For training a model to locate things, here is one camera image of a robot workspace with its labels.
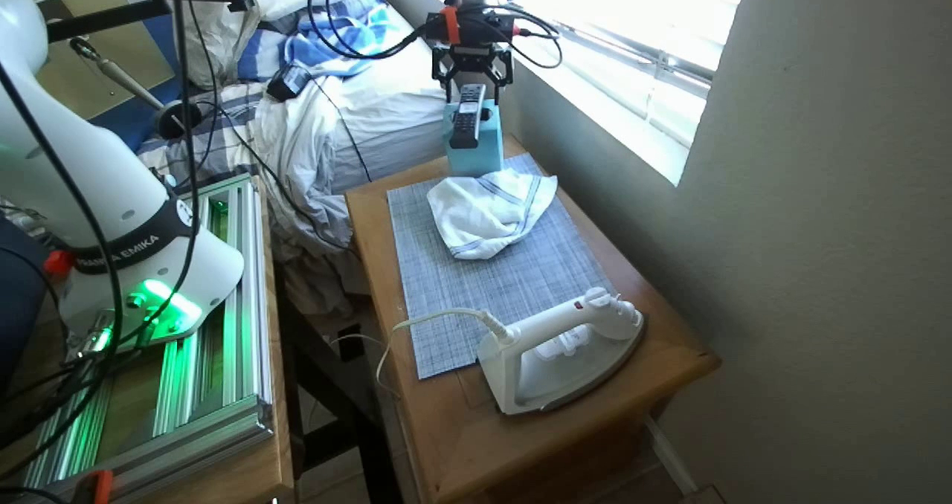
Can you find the bed with white sheets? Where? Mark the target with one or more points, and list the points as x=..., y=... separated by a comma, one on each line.
x=387, y=117

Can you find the black remote control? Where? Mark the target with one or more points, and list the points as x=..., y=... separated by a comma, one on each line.
x=468, y=117

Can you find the black power brick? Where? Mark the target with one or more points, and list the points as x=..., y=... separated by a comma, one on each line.
x=288, y=82

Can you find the blue and white striped blanket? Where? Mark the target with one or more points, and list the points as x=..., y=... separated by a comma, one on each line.
x=349, y=36

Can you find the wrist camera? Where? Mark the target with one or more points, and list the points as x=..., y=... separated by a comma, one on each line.
x=480, y=27

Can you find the white towel with blue stripes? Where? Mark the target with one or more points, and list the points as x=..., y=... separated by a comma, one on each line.
x=483, y=210

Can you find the white clothes iron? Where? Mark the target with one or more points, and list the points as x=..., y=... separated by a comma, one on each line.
x=573, y=348

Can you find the olive board with white frame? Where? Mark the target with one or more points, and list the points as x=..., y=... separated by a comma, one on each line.
x=89, y=73

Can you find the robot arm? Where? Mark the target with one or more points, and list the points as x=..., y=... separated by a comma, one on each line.
x=97, y=169

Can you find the grey rod with black base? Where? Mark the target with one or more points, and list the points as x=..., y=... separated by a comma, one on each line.
x=126, y=80

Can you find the light blue box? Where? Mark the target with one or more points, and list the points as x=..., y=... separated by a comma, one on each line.
x=487, y=151

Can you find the grey woven placemat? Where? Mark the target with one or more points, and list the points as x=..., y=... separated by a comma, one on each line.
x=513, y=288

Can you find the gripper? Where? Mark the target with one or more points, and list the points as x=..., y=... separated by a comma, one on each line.
x=474, y=53

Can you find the window with blinds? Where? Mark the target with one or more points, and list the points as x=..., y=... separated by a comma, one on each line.
x=632, y=36

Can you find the clear plastic bag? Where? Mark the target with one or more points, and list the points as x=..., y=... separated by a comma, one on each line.
x=223, y=36

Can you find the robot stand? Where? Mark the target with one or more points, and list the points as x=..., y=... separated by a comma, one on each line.
x=216, y=415

